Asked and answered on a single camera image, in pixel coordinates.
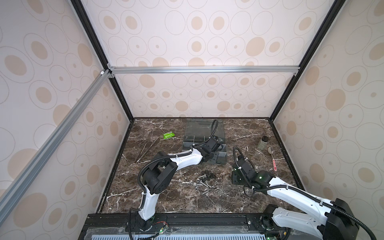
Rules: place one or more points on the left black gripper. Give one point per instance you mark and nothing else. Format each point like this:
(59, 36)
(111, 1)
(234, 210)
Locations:
(214, 152)

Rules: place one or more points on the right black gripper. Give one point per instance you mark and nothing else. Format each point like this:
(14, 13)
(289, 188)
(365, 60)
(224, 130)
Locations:
(233, 177)

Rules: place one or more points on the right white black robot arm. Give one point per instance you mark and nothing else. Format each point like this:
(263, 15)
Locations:
(319, 217)

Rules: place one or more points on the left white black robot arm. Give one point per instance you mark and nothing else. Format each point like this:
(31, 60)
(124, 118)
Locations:
(156, 176)

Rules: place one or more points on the pile of screws and nuts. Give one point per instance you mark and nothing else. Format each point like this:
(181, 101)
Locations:
(209, 184)

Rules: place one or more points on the grey compartment organizer box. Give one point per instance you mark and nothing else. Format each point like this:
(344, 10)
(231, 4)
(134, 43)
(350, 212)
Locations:
(198, 131)

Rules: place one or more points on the small spice jar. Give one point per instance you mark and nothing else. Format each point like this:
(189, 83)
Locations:
(263, 143)

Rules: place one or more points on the green snack packet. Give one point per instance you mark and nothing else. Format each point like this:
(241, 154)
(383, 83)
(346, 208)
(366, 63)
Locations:
(168, 135)

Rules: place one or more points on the metal tongs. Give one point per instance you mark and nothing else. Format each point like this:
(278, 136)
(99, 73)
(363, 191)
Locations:
(146, 150)

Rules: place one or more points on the pink handled spoon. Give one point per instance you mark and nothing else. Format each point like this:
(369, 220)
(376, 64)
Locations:
(271, 152)

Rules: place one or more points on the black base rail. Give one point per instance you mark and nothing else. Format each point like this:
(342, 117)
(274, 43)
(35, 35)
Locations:
(132, 224)

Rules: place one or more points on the horizontal aluminium frame bar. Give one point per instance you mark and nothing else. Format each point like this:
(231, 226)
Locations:
(202, 70)

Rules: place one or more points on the diagonal aluminium frame bar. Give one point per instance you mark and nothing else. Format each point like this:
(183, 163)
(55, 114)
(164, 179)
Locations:
(20, 185)

